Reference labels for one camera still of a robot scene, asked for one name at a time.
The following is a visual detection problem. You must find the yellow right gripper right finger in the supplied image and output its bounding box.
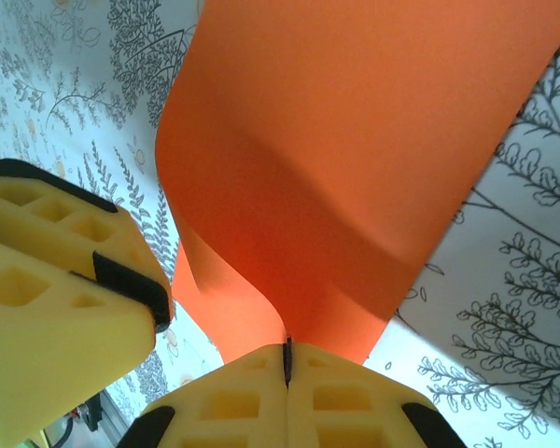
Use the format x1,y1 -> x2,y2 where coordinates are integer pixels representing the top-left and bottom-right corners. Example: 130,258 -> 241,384
287,342 -> 469,448

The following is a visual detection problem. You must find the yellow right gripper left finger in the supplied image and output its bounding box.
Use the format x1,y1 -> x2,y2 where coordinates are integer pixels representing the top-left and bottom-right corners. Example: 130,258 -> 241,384
129,343 -> 291,448

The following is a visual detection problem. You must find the orange paper sheet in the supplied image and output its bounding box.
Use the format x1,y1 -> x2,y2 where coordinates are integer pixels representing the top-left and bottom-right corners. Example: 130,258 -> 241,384
154,0 -> 560,368

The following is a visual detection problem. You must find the floral print tablecloth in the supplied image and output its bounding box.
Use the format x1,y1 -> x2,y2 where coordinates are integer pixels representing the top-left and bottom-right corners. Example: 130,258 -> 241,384
0,0 -> 560,448

